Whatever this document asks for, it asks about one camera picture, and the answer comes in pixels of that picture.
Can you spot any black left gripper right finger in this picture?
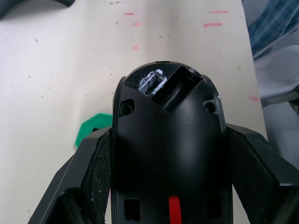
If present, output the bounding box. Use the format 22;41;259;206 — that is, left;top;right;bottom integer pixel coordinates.
224;123;299;224

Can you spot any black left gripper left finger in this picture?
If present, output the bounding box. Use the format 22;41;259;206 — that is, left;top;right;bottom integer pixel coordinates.
28;127;113;224

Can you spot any green octagonal holder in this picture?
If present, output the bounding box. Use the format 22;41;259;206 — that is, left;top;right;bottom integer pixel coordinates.
75;112;113;148

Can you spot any black mouse base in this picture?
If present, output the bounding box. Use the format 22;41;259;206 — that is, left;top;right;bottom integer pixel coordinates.
110;61;228;224

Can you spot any black mouse cover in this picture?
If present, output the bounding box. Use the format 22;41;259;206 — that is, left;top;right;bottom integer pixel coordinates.
0;0;75;21

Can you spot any blue patterned cloth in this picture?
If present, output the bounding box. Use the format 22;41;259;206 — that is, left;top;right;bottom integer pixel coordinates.
242;0;299;56

